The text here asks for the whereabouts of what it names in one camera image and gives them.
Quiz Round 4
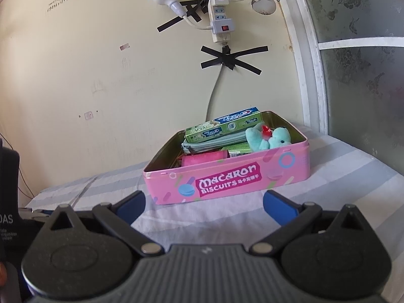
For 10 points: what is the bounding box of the blue red toothpaste box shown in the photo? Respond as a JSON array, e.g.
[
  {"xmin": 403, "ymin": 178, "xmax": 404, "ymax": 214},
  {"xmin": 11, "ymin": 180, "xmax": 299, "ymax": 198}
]
[{"xmin": 215, "ymin": 107, "xmax": 263, "ymax": 125}]

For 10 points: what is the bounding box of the pink tissue packet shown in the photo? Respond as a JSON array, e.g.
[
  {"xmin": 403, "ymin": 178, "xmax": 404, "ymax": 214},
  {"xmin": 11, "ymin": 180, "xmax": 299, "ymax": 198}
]
[{"xmin": 181, "ymin": 150, "xmax": 231, "ymax": 167}]

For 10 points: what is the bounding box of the white power strip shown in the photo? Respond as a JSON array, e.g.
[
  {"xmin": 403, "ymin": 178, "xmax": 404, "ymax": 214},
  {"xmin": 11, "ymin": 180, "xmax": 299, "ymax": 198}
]
[{"xmin": 208, "ymin": 0, "xmax": 236, "ymax": 44}]

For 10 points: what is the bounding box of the green box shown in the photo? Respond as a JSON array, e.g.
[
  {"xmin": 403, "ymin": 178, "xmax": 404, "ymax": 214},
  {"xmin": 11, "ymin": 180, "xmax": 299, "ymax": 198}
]
[{"xmin": 184, "ymin": 115, "xmax": 266, "ymax": 144}]

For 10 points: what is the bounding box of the teal plush toy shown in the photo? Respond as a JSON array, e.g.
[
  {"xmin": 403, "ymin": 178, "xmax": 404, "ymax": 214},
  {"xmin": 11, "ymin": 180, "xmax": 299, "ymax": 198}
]
[{"xmin": 245, "ymin": 124, "xmax": 293, "ymax": 152}]

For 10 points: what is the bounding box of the striped bed sheet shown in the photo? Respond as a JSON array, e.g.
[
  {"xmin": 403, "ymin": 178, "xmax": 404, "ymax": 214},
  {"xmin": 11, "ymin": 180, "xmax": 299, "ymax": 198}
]
[{"xmin": 19, "ymin": 123, "xmax": 404, "ymax": 303}]

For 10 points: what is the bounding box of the black tape cross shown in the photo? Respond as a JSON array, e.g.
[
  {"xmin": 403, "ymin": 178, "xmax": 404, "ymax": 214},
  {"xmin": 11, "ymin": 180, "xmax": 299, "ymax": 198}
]
[
  {"xmin": 157, "ymin": 0, "xmax": 230, "ymax": 33},
  {"xmin": 200, "ymin": 45, "xmax": 269, "ymax": 76}
]

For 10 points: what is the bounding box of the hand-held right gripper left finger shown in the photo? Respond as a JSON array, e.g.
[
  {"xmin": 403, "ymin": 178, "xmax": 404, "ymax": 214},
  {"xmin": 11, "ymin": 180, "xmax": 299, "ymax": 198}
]
[{"xmin": 44, "ymin": 191, "xmax": 165, "ymax": 257}]

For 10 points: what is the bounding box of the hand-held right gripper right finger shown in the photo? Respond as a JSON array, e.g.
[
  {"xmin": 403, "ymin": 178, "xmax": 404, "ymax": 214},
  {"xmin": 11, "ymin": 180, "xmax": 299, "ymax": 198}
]
[{"xmin": 252, "ymin": 190, "xmax": 372, "ymax": 257}]

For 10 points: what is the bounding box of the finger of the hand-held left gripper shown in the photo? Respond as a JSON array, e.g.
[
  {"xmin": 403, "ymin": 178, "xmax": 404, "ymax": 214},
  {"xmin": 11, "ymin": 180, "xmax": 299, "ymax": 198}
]
[{"xmin": 18, "ymin": 208, "xmax": 51, "ymax": 225}]

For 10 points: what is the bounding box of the white bulb cable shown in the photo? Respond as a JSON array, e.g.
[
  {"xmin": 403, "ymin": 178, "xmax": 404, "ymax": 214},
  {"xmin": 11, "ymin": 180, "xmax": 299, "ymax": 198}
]
[{"xmin": 185, "ymin": 15, "xmax": 213, "ymax": 31}]

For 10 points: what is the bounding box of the grey power cable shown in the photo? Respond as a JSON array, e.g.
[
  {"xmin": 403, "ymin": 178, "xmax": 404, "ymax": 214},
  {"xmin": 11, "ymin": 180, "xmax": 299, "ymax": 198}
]
[{"xmin": 206, "ymin": 42, "xmax": 226, "ymax": 121}]

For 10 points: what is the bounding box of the pink biscuit tin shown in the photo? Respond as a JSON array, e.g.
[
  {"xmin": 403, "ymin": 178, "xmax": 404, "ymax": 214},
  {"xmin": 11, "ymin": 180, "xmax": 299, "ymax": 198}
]
[{"xmin": 143, "ymin": 110, "xmax": 309, "ymax": 205}]

